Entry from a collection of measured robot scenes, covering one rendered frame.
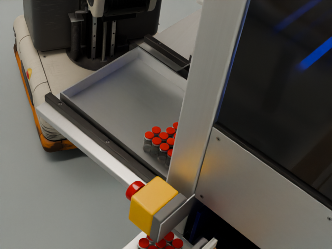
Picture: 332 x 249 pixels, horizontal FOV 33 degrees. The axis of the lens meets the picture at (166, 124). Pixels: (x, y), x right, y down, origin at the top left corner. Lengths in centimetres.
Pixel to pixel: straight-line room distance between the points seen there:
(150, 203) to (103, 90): 47
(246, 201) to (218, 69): 24
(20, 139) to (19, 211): 36
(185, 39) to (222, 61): 76
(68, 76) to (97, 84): 91
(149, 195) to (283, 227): 24
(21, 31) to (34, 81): 31
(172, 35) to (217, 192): 69
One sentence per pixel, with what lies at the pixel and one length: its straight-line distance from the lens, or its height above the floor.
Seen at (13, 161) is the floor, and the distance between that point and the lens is 237.
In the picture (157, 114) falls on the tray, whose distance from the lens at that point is 133.
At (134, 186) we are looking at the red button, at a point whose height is 101.
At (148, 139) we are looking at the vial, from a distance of 122.
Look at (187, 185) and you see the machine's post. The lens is 102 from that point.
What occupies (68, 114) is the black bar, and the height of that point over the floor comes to 90.
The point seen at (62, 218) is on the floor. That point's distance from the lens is 220.
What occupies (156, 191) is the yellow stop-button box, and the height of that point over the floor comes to 103.
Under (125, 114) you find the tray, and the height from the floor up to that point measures 88.
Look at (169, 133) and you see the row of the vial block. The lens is 124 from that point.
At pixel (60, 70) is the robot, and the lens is 233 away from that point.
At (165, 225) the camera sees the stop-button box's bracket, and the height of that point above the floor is 101.
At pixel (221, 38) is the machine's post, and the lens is 79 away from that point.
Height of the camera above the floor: 184
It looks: 47 degrees down
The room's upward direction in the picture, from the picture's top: 10 degrees clockwise
